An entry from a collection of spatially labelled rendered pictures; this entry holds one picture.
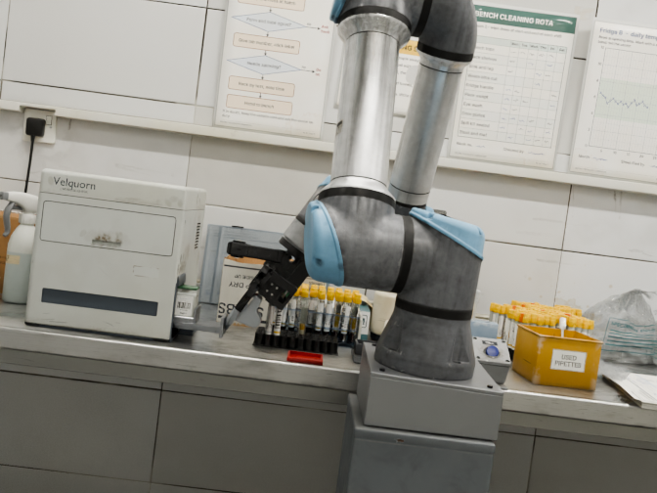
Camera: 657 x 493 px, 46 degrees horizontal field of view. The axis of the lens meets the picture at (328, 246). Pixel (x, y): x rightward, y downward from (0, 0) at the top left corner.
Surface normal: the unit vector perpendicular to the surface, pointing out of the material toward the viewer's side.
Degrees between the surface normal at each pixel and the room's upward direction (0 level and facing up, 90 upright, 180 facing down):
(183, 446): 90
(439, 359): 75
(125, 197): 89
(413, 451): 90
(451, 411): 90
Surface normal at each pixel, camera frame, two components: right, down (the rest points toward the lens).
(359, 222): 0.09, -0.24
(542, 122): 0.04, 0.13
